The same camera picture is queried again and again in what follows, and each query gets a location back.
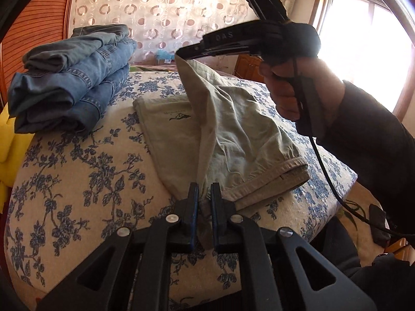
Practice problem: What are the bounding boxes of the grey-green pants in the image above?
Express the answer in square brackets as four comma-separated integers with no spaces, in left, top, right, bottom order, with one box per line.
[133,58,309,249]

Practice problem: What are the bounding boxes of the person's right hand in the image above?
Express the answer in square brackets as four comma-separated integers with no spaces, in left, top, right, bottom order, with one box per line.
[258,56,346,127]

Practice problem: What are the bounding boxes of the colourful flower blanket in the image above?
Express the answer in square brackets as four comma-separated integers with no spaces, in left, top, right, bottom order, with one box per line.
[129,65,177,72]

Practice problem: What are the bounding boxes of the wooden sideboard cabinet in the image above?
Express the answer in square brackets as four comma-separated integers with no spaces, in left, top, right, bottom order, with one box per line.
[233,54,264,83]

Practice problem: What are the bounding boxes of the circle pattern sheer curtain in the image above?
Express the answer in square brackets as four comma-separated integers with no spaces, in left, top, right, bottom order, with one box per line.
[69,0,255,64]

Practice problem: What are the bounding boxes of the top folded dark jeans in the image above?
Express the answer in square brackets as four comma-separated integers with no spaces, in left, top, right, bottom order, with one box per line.
[22,23,129,72]

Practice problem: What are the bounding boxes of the bottom folded blue jeans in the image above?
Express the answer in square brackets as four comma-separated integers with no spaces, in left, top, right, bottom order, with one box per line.
[15,65,129,135]

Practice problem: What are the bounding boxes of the folded blue jeans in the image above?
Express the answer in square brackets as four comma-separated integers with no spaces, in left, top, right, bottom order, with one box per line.
[15,65,129,135]
[8,37,137,117]

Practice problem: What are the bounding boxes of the blue floral bed cover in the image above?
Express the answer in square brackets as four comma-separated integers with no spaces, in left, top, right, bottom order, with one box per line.
[4,72,357,310]

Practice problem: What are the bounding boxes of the wooden slatted wardrobe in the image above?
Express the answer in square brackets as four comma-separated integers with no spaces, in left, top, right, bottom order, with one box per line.
[1,0,72,104]

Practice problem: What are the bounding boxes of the middle folded blue jeans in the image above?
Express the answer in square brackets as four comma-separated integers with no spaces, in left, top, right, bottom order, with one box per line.
[8,37,137,117]

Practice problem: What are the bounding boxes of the yellow plush toy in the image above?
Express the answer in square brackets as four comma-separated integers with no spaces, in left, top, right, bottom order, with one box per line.
[0,103,34,213]

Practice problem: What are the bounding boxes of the window with wooden frame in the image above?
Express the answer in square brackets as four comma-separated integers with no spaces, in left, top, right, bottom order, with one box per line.
[310,0,414,119]

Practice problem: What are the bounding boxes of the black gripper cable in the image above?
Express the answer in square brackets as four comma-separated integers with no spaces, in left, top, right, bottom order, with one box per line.
[291,58,415,237]

